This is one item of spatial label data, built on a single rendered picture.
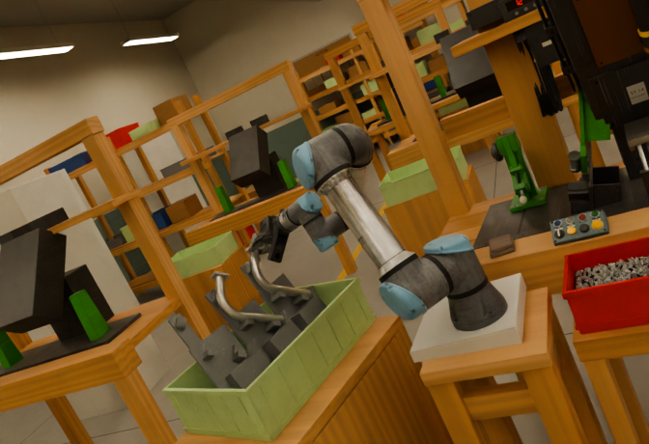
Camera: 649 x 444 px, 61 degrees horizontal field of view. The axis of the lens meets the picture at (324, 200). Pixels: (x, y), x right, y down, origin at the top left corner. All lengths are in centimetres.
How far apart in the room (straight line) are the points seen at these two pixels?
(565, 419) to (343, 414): 61
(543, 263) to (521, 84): 75
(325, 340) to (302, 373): 14
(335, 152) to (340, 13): 1090
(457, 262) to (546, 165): 97
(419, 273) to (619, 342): 49
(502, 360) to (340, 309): 65
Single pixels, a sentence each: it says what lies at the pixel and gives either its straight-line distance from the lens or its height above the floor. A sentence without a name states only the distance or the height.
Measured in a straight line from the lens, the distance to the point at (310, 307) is 205.
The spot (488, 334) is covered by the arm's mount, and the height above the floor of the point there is 89.
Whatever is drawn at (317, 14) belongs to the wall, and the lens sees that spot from 1246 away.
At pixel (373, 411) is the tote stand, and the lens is 185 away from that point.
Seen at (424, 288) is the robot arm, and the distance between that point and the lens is 138.
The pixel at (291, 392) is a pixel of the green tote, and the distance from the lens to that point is 171.
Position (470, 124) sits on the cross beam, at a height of 121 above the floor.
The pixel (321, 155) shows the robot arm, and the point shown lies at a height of 145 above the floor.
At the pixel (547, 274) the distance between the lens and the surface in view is 181.
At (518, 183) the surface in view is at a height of 100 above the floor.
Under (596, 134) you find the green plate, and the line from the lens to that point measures 190.
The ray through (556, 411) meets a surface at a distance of 151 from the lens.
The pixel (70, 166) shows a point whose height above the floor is 208.
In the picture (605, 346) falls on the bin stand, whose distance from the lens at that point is 152.
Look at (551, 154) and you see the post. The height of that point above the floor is 101.
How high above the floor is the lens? 160
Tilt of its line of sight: 10 degrees down
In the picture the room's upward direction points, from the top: 25 degrees counter-clockwise
